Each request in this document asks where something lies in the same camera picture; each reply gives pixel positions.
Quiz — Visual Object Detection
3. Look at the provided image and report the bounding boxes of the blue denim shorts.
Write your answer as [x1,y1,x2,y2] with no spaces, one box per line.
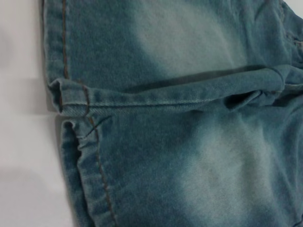
[41,0,303,227]

